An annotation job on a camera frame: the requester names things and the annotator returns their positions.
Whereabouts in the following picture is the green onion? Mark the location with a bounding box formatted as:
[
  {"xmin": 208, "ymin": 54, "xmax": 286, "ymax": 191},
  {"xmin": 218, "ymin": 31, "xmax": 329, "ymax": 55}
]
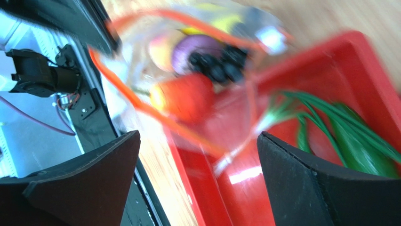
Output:
[{"xmin": 213, "ymin": 91, "xmax": 387, "ymax": 177}]

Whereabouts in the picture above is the purple onion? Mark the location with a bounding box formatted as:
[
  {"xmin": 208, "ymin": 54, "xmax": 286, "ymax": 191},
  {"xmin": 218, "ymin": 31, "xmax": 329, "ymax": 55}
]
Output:
[{"xmin": 171, "ymin": 34, "xmax": 223, "ymax": 75}]

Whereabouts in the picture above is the red plastic tray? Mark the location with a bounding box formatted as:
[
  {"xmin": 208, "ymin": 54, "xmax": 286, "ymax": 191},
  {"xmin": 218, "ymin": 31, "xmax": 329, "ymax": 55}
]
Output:
[{"xmin": 166, "ymin": 31, "xmax": 401, "ymax": 226}]

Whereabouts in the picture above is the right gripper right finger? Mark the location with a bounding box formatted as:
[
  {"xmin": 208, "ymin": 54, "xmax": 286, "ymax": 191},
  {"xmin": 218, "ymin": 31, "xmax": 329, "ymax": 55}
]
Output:
[{"xmin": 257, "ymin": 132, "xmax": 401, "ymax": 226}]

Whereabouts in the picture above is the red orange tomato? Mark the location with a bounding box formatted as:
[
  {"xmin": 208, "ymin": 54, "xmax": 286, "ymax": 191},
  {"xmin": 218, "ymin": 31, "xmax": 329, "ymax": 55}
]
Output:
[{"xmin": 149, "ymin": 73, "xmax": 215, "ymax": 123}]

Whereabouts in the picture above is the black grape bunch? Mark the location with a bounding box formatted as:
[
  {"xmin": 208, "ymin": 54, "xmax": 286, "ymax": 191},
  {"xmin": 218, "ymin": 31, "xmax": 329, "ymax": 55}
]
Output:
[{"xmin": 189, "ymin": 44, "xmax": 249, "ymax": 85}]

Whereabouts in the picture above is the peach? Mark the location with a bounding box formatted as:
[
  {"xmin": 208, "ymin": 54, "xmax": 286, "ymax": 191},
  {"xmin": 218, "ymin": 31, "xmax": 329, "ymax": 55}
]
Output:
[{"xmin": 149, "ymin": 33, "xmax": 182, "ymax": 72}]

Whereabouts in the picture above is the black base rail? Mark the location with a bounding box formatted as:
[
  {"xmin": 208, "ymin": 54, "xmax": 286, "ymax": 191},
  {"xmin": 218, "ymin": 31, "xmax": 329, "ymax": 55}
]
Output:
[{"xmin": 0, "ymin": 0, "xmax": 169, "ymax": 226}]

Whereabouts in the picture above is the upper green cucumber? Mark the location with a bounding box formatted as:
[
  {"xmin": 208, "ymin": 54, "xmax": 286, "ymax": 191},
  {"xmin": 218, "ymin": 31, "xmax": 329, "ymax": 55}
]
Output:
[{"xmin": 329, "ymin": 103, "xmax": 400, "ymax": 178}]

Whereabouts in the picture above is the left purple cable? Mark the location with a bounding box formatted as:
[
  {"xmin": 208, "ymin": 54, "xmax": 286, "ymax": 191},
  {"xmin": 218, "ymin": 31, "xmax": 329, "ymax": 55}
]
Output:
[{"xmin": 0, "ymin": 95, "xmax": 77, "ymax": 137}]

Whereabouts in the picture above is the clear zip top bag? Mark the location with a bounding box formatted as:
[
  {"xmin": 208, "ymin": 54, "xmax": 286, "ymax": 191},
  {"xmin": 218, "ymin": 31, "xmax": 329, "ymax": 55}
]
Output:
[{"xmin": 89, "ymin": 0, "xmax": 292, "ymax": 157}]

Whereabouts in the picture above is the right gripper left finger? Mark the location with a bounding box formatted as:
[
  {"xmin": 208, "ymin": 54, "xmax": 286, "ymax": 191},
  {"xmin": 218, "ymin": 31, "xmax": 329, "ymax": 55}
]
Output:
[{"xmin": 0, "ymin": 131, "xmax": 141, "ymax": 226}]

